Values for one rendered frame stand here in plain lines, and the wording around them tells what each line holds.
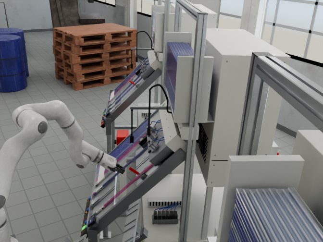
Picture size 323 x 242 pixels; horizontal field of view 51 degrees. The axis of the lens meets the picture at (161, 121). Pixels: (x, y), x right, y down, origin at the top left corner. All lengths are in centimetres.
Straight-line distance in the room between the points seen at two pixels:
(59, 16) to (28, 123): 629
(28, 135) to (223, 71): 95
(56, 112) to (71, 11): 621
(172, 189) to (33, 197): 157
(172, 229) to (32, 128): 103
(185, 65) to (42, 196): 237
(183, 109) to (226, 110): 21
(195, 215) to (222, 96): 93
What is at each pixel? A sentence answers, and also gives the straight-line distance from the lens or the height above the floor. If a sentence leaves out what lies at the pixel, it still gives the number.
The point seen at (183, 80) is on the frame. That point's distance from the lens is 154.
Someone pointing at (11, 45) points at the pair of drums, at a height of 79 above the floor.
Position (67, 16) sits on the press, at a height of 97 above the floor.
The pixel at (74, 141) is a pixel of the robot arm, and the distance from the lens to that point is 194.
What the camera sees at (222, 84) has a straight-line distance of 161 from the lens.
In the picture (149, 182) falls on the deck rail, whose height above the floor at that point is 104.
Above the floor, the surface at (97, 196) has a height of 74.
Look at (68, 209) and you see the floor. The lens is 332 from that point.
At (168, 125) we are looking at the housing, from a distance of 184.
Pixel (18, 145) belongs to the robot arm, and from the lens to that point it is 173.
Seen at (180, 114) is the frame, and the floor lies 143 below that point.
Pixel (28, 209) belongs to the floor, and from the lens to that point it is 340.
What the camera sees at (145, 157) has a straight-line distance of 199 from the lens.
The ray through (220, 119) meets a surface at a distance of 167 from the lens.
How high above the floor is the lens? 207
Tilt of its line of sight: 25 degrees down
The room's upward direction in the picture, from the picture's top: 3 degrees clockwise
